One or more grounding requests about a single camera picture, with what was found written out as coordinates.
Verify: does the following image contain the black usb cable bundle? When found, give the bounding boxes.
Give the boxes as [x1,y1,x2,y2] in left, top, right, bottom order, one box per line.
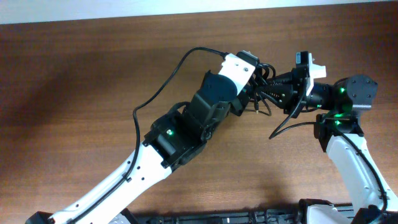
[244,62,277,118]

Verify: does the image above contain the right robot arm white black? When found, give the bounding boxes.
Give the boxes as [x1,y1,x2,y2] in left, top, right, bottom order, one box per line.
[255,66,397,223]

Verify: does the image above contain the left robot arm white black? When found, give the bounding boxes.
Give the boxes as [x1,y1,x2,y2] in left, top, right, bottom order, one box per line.
[26,72,252,224]

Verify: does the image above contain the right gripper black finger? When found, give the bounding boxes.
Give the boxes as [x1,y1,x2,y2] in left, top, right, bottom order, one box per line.
[259,85,292,108]
[266,72,293,86]

